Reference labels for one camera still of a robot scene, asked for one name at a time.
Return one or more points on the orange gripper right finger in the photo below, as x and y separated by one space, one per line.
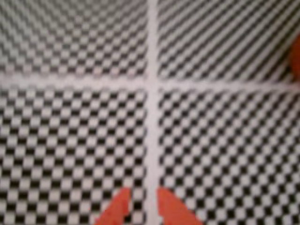
173 211

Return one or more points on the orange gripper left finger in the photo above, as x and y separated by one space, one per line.
114 208

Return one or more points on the small orange basketball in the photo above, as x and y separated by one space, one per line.
295 56

